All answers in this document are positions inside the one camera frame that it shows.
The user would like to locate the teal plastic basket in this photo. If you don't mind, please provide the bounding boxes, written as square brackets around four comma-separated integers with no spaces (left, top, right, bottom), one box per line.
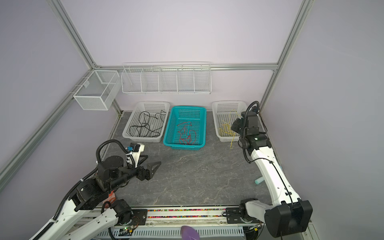
[163,106,207,151]

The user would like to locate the purple object at front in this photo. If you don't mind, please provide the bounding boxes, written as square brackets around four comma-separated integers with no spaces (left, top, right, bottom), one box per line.
[181,226,200,240]

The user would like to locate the white mesh wall box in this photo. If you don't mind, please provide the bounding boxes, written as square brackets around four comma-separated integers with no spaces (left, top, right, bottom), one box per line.
[74,70,122,111]

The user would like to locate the right white plastic basket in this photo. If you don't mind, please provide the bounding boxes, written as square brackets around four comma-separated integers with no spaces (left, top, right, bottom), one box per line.
[212,101,262,146]

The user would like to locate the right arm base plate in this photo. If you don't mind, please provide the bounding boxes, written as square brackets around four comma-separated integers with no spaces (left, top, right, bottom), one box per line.
[222,207,260,224]

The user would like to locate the left white plastic basket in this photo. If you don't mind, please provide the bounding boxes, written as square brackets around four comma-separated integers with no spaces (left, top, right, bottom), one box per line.
[122,101,170,143]

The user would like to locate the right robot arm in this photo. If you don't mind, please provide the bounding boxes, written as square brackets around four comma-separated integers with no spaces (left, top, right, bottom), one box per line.
[231,101,313,238]

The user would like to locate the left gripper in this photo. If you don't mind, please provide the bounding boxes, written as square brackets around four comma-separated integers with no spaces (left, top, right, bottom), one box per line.
[108,154,162,191]

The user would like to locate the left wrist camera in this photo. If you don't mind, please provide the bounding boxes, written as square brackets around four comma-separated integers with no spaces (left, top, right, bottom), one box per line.
[126,143,145,168]

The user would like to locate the white plastic basket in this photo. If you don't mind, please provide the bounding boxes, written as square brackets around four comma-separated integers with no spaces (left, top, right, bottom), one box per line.
[212,101,262,146]
[122,101,170,143]

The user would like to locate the white wire wall shelf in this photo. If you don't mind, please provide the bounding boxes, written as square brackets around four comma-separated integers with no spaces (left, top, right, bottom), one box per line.
[121,62,212,95]

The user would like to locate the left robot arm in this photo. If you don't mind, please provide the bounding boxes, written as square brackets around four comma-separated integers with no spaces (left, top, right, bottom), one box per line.
[32,139,162,240]

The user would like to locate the red rubber glove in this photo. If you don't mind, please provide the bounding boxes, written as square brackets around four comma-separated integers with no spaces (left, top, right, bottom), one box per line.
[107,192,116,203]

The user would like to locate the red cables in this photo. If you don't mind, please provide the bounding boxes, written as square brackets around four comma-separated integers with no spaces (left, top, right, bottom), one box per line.
[176,121,197,145]

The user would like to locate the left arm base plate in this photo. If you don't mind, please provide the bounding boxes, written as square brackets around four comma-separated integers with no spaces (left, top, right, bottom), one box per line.
[118,209,148,226]

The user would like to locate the black cable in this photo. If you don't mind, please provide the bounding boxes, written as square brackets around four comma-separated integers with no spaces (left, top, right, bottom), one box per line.
[128,110,168,138]

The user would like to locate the light blue plastic scraper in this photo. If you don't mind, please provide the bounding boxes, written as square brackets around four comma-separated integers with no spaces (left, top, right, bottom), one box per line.
[255,177,264,185]

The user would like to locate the yellow cable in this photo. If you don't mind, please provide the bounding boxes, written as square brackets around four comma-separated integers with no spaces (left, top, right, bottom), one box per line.
[218,123,233,137]

